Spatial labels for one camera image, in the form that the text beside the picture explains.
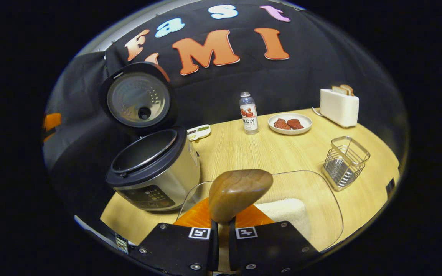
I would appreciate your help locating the small white condiment dish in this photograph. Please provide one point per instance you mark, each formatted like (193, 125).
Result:
(199, 133)

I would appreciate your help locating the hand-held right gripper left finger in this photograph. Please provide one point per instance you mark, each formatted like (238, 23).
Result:
(177, 251)

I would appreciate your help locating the clear glass tray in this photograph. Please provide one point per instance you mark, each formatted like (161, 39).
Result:
(320, 214)

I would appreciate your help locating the white toaster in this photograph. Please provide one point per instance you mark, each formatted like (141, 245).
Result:
(338, 109)

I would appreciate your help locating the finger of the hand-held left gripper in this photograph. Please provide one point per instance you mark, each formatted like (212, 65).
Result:
(52, 122)

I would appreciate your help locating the toast slice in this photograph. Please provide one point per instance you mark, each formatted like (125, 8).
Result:
(340, 91)
(348, 89)

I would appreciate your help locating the silver black rice cooker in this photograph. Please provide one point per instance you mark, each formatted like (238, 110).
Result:
(159, 172)

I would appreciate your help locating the black backdrop cloth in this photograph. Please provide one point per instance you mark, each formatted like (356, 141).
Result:
(313, 65)

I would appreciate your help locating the red meat piece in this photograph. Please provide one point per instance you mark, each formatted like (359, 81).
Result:
(281, 124)
(295, 124)

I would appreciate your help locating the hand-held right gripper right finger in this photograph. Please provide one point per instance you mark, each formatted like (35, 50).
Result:
(271, 249)

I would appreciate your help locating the wooden spoon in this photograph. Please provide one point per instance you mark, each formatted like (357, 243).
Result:
(240, 191)

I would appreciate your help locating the clear drink bottle red label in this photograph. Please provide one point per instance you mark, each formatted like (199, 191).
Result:
(249, 115)

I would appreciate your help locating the white round plate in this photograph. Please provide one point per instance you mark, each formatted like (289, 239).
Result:
(307, 120)

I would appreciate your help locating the white rice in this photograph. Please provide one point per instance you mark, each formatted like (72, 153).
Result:
(288, 212)

